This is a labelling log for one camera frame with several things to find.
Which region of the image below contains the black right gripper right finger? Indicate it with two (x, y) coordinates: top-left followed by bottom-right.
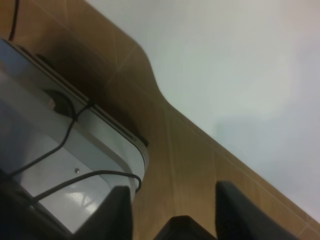
(215, 181), (297, 240)

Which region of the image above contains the black thin cable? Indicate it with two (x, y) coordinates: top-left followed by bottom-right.
(0, 98), (142, 208)

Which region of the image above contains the silver robot base platform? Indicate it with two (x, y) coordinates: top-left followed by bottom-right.
(0, 39), (149, 235)

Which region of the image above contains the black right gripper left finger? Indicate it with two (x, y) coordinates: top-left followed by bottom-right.
(72, 186), (133, 240)

